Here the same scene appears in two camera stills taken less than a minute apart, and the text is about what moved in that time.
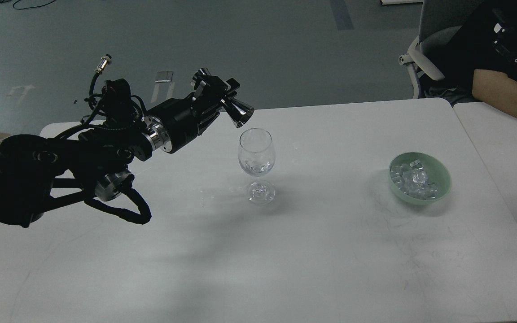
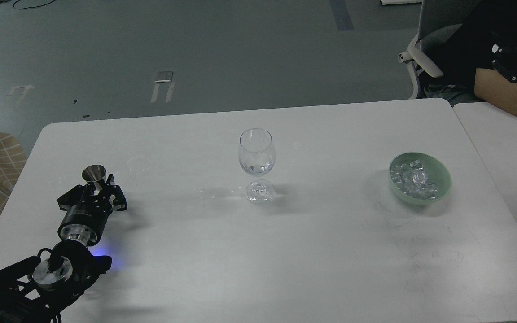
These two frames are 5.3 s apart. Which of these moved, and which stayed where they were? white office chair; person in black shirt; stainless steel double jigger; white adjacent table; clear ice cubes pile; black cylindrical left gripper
Moved: stainless steel double jigger; black cylindrical left gripper
Stayed: person in black shirt; white adjacent table; clear ice cubes pile; white office chair
